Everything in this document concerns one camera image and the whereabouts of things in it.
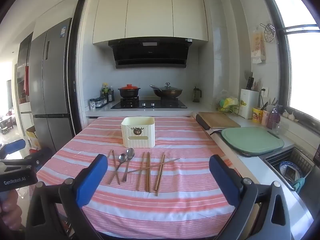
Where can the black pot red lid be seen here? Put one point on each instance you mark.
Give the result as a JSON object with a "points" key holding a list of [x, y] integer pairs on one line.
{"points": [[129, 91]]}

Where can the large steel spoon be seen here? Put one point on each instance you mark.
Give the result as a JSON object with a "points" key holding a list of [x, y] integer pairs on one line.
{"points": [[130, 156]]}

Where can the wooden chopstick one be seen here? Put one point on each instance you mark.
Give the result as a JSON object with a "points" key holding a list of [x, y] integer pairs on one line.
{"points": [[159, 171]]}

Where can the pink striped tablecloth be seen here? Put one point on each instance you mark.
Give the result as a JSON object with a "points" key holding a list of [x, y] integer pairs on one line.
{"points": [[190, 204]]}

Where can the white spice jar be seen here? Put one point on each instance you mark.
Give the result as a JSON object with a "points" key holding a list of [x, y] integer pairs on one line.
{"points": [[92, 104]]}

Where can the wooden chopstick two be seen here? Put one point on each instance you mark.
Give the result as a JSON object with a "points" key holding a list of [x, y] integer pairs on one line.
{"points": [[157, 192]]}

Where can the black range hood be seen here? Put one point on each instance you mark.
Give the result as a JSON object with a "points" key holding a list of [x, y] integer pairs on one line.
{"points": [[150, 52]]}

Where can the condiment bottles and rack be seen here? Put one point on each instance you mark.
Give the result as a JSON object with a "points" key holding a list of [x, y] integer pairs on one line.
{"points": [[106, 96]]}

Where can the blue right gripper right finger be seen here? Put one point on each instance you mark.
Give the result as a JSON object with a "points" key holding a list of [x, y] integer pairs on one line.
{"points": [[227, 179]]}

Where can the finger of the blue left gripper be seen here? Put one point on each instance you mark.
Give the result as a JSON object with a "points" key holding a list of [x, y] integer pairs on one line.
{"points": [[11, 147], [37, 158]]}

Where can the sink with dishes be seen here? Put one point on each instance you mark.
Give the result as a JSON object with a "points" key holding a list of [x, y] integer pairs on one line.
{"points": [[290, 164]]}

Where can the white knife block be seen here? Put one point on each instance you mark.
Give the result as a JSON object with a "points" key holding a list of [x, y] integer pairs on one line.
{"points": [[248, 101]]}

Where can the yellow printed cup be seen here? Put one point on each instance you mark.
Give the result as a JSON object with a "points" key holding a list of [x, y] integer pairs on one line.
{"points": [[257, 115]]}

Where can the black gas cooktop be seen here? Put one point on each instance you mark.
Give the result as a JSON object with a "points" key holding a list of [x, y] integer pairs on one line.
{"points": [[162, 103]]}

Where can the hanging paper bag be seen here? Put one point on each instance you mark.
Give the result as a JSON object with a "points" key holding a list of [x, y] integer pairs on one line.
{"points": [[258, 53]]}

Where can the window frame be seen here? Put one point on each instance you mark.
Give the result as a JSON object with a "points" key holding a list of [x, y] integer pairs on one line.
{"points": [[296, 24]]}

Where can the purple glass bottle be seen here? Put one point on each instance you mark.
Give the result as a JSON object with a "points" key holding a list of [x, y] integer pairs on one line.
{"points": [[274, 117]]}

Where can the person's left hand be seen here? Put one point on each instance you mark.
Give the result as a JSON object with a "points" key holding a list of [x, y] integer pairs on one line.
{"points": [[12, 217]]}

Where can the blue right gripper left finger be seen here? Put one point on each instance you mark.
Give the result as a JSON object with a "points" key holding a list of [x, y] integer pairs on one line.
{"points": [[88, 180]]}

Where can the dark glass jug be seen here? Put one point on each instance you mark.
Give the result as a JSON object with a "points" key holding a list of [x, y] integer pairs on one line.
{"points": [[197, 94]]}

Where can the small steel spoon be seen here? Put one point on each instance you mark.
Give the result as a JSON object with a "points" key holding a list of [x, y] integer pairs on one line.
{"points": [[121, 159]]}

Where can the pink cup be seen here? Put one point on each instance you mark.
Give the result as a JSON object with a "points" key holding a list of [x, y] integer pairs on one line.
{"points": [[265, 117]]}

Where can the green cutting board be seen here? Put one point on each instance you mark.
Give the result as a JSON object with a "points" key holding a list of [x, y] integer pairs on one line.
{"points": [[250, 141]]}

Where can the cream utensil holder box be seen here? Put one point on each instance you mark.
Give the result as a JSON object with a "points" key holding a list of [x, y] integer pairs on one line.
{"points": [[138, 132]]}

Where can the black wok glass lid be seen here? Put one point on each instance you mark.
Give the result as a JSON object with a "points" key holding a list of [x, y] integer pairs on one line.
{"points": [[167, 91]]}

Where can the yellow green plastic bag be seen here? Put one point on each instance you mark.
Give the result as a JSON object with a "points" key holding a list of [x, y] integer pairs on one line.
{"points": [[227, 103]]}

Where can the grey double door refrigerator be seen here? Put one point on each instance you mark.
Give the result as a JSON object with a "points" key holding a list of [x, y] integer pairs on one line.
{"points": [[48, 87]]}

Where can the hanging wire rack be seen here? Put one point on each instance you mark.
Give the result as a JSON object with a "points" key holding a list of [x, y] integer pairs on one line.
{"points": [[269, 33]]}

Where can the wooden cutting board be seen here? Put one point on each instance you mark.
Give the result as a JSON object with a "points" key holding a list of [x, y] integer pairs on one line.
{"points": [[215, 120]]}

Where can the white upper cabinets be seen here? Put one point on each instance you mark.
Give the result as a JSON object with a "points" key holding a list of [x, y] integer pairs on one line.
{"points": [[116, 19]]}

